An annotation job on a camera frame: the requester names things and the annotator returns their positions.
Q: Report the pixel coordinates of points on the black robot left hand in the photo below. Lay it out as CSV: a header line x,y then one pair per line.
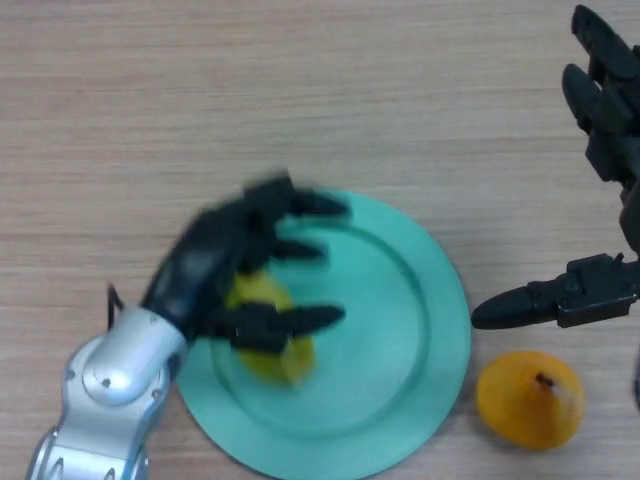
x,y
200,260

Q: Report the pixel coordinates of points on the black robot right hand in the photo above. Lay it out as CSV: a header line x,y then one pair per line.
x,y
615,125

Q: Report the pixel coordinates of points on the yellow green starfruit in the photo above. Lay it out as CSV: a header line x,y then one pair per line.
x,y
270,367

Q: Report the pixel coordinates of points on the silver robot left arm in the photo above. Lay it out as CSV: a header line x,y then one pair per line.
x,y
110,380

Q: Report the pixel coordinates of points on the teal round plate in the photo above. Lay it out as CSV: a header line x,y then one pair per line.
x,y
380,350

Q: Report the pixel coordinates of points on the orange yellow pear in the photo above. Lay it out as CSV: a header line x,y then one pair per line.
x,y
525,405

